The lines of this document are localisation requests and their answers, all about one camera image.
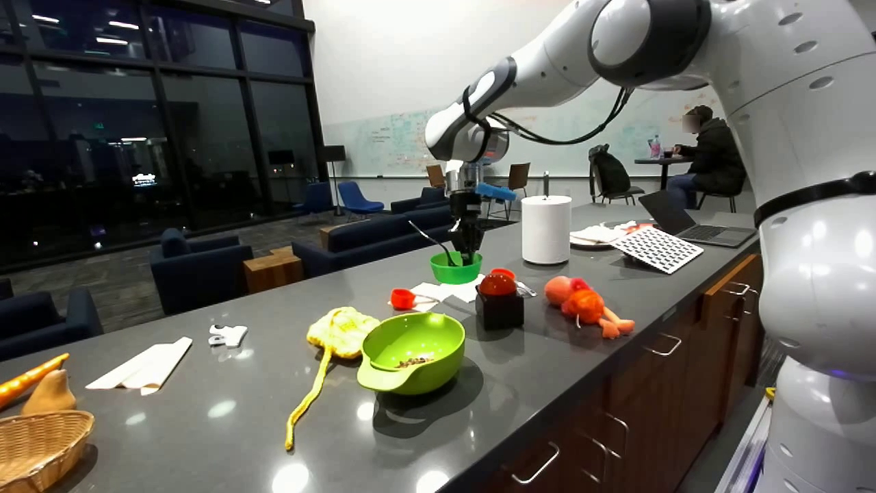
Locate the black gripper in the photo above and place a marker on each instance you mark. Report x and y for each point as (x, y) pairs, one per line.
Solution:
(464, 206)

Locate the small green bowl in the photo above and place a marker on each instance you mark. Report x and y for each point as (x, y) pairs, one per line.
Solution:
(452, 273)

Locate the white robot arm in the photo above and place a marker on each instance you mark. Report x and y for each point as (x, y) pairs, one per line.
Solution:
(730, 55)

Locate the large green bowl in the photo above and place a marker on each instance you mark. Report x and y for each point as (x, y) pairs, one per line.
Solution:
(429, 373)

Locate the red tomato toy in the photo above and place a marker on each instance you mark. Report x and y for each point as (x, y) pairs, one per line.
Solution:
(496, 284)

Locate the white paper sheet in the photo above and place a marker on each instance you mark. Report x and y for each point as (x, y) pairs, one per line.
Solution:
(452, 291)

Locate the black square box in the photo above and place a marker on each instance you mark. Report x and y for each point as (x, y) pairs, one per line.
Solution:
(500, 313)

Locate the white paper towel roll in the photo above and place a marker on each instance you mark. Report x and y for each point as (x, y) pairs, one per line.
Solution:
(545, 230)

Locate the small red measuring spoon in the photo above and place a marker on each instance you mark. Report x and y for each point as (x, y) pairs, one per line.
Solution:
(401, 299)

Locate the wooden chair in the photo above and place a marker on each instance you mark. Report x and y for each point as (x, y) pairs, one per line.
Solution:
(519, 177)

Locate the long dark blue sofa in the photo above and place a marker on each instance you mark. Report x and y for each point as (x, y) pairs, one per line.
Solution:
(351, 239)

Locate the blue lounge chair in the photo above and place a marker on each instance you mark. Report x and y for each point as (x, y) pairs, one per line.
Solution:
(356, 199)

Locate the white plate stack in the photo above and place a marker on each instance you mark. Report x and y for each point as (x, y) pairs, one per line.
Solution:
(594, 237)

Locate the orange pink plush toy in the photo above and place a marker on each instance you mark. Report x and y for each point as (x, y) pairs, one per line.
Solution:
(585, 306)

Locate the yellow plush with long tail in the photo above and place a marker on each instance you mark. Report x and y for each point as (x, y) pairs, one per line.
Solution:
(342, 330)

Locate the black backpack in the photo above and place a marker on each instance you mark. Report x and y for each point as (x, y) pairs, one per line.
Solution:
(608, 173)

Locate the white keyboard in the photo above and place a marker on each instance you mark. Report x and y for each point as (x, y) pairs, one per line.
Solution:
(659, 250)

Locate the wooden side table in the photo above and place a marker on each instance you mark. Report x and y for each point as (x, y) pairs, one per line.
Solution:
(271, 269)

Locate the dark round table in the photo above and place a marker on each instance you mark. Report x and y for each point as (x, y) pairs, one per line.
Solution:
(663, 163)

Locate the dark laptop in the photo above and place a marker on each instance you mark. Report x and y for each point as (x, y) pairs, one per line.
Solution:
(713, 237)

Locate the crumpled white wrapper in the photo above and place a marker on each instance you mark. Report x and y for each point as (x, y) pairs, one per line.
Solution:
(226, 336)

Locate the seated person in dark jacket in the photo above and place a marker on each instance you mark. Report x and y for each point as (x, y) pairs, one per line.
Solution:
(715, 154)

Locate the dark blue armchair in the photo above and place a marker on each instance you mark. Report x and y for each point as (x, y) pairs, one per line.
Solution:
(195, 269)

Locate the tan cone shaped piece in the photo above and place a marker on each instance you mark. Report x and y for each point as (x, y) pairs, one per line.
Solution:
(50, 392)

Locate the yellow stick toy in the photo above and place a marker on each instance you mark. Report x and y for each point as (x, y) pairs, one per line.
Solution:
(29, 378)

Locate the wicker basket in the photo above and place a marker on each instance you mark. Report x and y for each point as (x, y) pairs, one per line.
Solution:
(37, 447)

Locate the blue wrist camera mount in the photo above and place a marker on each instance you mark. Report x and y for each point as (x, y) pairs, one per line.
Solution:
(496, 192)

